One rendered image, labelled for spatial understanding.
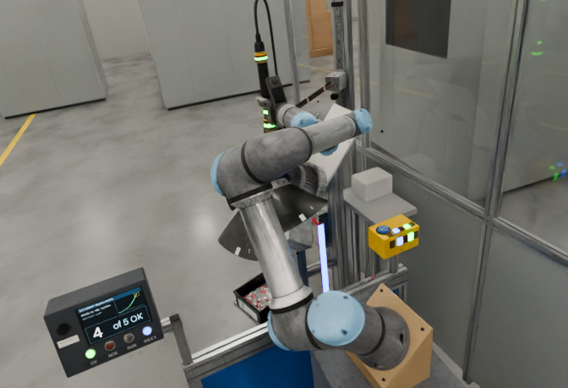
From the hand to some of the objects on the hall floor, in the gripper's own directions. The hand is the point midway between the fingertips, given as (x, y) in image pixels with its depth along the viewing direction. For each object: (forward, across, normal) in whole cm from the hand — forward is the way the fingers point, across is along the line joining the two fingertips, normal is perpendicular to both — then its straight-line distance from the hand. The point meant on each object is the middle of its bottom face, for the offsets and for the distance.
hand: (263, 95), depth 154 cm
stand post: (+10, +10, -155) cm, 156 cm away
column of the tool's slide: (+38, +58, -156) cm, 170 cm away
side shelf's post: (+8, +54, -156) cm, 165 cm away
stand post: (+10, +33, -155) cm, 159 cm away
